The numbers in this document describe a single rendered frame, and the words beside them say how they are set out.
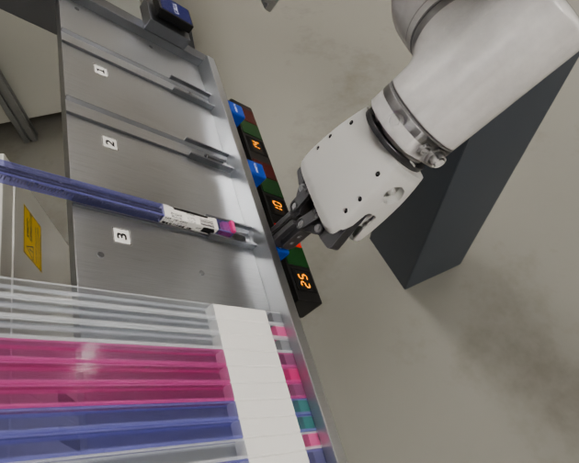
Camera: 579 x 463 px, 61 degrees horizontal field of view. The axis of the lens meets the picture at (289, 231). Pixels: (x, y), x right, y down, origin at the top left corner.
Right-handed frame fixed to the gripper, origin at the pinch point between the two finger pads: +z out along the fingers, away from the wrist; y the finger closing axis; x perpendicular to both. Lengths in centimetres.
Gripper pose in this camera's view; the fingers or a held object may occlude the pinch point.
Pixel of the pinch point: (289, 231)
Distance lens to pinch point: 53.8
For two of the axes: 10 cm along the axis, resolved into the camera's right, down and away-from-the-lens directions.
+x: -7.0, -2.1, -6.8
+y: -2.8, -8.0, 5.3
